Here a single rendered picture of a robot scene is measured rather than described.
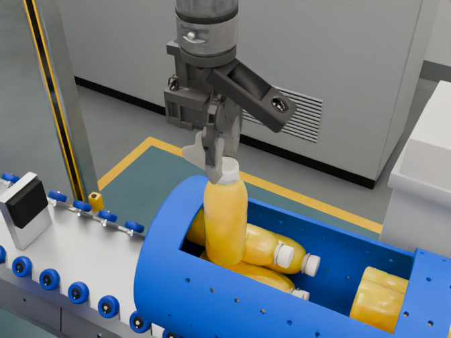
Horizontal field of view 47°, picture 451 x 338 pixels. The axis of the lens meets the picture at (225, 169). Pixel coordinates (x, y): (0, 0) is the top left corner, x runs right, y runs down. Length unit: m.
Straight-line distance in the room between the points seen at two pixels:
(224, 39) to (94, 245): 0.73
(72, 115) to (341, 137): 1.51
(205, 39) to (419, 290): 0.46
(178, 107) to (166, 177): 2.09
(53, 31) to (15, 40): 3.03
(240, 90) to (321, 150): 2.08
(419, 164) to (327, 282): 0.29
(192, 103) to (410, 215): 0.64
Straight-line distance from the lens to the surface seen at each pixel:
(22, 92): 3.68
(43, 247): 1.27
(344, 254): 1.01
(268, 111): 0.64
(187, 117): 0.70
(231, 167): 0.76
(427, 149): 1.05
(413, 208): 1.15
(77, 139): 1.51
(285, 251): 0.92
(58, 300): 1.17
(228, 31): 0.62
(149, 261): 0.85
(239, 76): 0.65
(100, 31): 3.18
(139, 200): 2.66
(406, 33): 2.27
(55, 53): 1.37
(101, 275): 1.18
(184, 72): 0.68
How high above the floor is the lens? 1.84
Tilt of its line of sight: 41 degrees down
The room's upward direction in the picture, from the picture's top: straight up
